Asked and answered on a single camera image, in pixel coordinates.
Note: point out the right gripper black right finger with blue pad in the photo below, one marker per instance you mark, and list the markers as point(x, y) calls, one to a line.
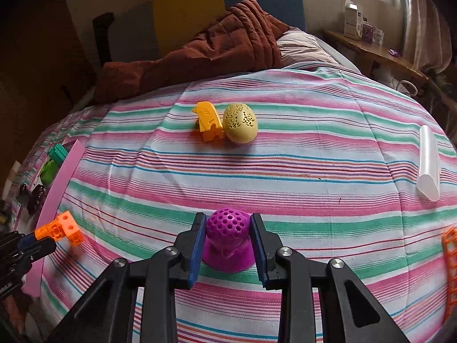
point(349, 312)

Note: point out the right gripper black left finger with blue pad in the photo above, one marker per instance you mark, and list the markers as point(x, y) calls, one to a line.
point(106, 311)

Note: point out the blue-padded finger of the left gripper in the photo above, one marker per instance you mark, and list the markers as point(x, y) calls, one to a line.
point(26, 241)

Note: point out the orange perforated cube block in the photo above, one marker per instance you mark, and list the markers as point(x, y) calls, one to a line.
point(63, 226)

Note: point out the dark brown fluted part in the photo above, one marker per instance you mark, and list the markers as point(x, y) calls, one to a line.
point(31, 200)

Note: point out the light green round part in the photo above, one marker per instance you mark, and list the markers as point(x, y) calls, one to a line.
point(48, 172)

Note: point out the dark green plastic tube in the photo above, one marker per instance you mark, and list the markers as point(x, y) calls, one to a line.
point(58, 153)

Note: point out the purple perforated ball stand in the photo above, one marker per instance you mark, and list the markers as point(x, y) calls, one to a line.
point(228, 247)

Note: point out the pink white shallow tray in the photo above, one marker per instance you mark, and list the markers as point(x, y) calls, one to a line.
point(32, 286)

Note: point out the striped pink green bedspread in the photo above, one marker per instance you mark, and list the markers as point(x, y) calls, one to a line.
point(332, 171)

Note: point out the orange grid rack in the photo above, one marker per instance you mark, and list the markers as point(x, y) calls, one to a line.
point(449, 245)

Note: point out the white translucent tube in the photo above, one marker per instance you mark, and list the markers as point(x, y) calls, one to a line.
point(429, 170)

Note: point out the yellow lattice egg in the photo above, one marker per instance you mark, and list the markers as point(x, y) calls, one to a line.
point(239, 123)

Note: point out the yellow-orange plastic clip figure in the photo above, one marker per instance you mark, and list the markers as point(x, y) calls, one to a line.
point(210, 125)

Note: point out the wooden side desk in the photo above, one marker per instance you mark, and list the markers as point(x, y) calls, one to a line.
point(369, 53)

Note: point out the pale pink pillow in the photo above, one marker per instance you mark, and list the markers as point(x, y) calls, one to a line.
point(296, 46)

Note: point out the rust brown quilt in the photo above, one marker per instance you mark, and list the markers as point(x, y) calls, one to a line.
point(244, 39)

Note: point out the purple box on desk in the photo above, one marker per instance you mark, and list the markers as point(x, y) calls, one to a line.
point(367, 32)

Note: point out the white box on desk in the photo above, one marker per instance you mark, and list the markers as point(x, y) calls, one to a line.
point(353, 20)

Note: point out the pink patterned curtain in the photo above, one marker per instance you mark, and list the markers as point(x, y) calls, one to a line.
point(427, 40)

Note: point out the grey yellow blue headboard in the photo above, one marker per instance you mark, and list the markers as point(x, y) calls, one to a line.
point(152, 29)

